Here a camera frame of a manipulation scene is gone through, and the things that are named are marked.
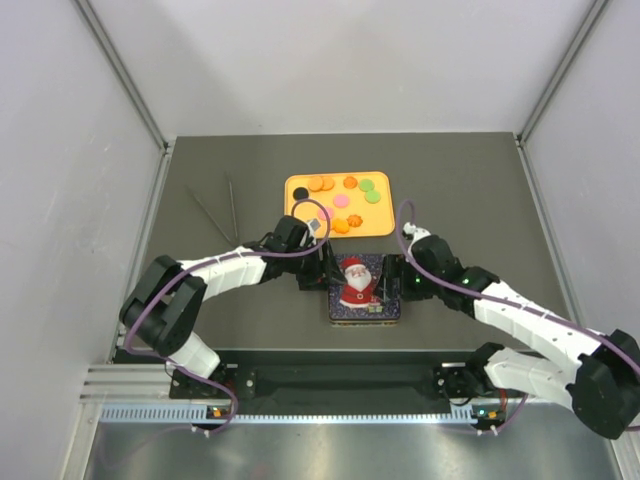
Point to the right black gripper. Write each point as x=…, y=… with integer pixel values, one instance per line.
x=396, y=265

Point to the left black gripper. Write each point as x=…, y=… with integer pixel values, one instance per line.
x=323, y=271

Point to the gold tin lid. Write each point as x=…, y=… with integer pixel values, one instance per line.
x=356, y=298

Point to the gold cookie tin box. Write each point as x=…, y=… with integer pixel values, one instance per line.
x=363, y=322

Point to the metal tongs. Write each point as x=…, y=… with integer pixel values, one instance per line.
x=234, y=239

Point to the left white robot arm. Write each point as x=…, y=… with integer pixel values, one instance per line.
x=164, y=305

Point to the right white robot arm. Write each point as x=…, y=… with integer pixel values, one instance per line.
x=594, y=375

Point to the orange swirl cookie lower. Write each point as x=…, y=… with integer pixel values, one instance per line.
x=354, y=221

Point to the orange swirl cookie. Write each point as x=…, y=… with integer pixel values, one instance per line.
x=354, y=221
x=350, y=182

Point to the pink cookie upper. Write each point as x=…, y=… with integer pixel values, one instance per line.
x=341, y=201

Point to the orange plastic tray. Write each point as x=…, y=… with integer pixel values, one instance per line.
x=378, y=219

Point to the green cookie lower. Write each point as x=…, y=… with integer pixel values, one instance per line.
x=372, y=196

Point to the green cookie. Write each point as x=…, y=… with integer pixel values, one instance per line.
x=372, y=196
x=366, y=185

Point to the black sandwich cookie top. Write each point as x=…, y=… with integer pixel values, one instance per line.
x=300, y=193

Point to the round biscuit top left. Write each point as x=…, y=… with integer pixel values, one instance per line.
x=315, y=183

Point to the orange swirl cookie upper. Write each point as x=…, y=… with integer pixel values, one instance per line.
x=350, y=182

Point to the green cookie upper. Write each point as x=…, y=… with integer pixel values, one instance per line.
x=366, y=185

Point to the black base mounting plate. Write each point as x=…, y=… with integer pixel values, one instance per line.
x=337, y=381

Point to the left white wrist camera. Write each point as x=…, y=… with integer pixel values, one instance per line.
x=313, y=225

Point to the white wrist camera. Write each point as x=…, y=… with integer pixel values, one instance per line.
x=313, y=225
x=413, y=233

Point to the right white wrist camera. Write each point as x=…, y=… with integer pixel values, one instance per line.
x=413, y=233

